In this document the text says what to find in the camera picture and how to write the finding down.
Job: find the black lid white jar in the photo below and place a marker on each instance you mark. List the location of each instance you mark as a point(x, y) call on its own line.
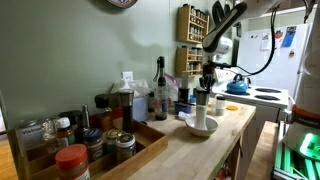
point(220, 106)

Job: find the blue kettle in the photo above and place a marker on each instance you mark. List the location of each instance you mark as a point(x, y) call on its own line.
point(237, 86)

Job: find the round wall plate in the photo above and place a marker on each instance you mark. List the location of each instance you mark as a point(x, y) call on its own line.
point(122, 2)

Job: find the gold lid glass jar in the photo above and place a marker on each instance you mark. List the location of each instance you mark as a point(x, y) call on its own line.
point(112, 140)

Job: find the wooden condiment tray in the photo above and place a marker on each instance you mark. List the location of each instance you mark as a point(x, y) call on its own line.
point(146, 141)

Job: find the white lid spice jar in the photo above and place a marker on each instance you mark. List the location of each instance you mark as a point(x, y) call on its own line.
point(125, 148)

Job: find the blue rectangular container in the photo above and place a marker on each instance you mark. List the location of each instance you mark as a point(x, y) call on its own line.
point(182, 107)

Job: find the black cap brown sauce bottle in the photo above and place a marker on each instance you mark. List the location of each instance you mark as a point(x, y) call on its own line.
point(103, 115)

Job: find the white ceramic bowl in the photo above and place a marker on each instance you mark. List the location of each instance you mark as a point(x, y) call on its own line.
point(208, 128)

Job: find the steel top white grinder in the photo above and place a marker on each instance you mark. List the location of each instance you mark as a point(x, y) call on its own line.
point(201, 110)

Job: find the small white lump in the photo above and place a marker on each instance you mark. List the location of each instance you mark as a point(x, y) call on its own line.
point(183, 115)

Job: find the dark pepper grinder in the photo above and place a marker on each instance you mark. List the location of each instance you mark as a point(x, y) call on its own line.
point(127, 110)

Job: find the crumpled clear plastic bag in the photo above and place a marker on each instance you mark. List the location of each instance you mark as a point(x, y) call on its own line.
point(131, 86)

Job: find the orange flat lid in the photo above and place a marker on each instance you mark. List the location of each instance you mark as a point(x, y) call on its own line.
point(232, 108)

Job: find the clear glass jar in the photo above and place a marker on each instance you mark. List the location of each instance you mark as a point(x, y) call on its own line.
point(49, 131)

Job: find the clear zip bag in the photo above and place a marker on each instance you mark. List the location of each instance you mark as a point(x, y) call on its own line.
point(172, 88)

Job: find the green lit robot stand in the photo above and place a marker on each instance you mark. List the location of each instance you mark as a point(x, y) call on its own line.
point(290, 163)

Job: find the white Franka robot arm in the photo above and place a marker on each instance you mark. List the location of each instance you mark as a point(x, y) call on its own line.
point(308, 90)

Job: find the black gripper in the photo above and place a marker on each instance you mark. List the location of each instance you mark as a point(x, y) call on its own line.
point(209, 70)

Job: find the white wall outlet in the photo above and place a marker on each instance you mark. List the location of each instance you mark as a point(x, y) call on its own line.
point(127, 76)

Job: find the white refrigerator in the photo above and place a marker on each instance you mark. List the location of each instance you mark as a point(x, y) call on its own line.
point(286, 70)

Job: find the orange lid spice jar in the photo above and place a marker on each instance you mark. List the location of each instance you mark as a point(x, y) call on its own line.
point(71, 161)

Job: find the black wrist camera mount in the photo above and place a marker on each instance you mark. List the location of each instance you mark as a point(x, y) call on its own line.
point(221, 65)

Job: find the blue paper on fridge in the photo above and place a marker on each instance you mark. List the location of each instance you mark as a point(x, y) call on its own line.
point(288, 36)

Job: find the white printed box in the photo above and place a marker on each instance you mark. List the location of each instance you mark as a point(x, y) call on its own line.
point(30, 136)

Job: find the white electric stove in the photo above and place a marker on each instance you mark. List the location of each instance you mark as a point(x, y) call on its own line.
point(266, 100)

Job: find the small dark jar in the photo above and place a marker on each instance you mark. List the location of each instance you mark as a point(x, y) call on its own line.
point(151, 101)

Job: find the pale lavender container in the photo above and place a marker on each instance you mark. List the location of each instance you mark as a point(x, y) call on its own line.
point(140, 109)

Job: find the tall black top glass bottle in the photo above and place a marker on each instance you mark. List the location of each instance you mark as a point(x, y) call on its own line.
point(161, 96)

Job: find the dark blue lid jar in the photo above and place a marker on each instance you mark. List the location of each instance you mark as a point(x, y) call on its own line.
point(93, 143)

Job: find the thin metal bottle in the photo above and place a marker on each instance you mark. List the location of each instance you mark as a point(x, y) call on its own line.
point(86, 116)

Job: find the white cap orange label bottle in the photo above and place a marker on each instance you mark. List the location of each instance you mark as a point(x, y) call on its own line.
point(64, 133)

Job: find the white cap dark bottle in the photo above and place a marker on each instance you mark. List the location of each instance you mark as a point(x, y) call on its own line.
point(184, 90)

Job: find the black lid dark jar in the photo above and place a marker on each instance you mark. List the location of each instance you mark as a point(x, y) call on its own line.
point(72, 118)

